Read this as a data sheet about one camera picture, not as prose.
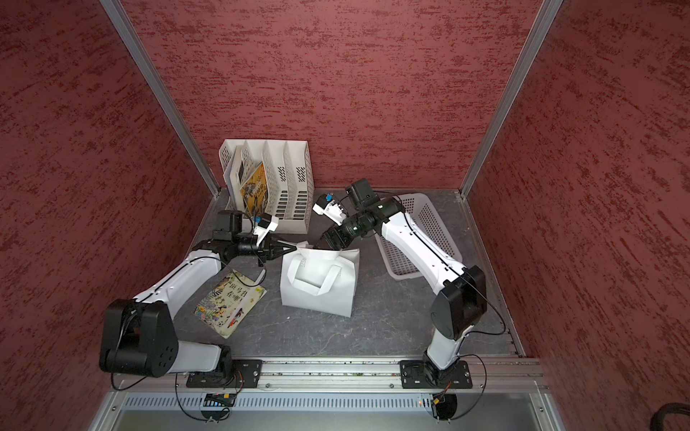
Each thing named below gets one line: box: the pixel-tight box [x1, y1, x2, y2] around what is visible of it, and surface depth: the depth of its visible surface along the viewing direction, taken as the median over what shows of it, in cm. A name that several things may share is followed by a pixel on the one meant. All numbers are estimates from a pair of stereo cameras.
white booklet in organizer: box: [222, 140, 256, 212], surface depth 99 cm
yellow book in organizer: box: [239, 161, 270, 217], surface depth 102 cm
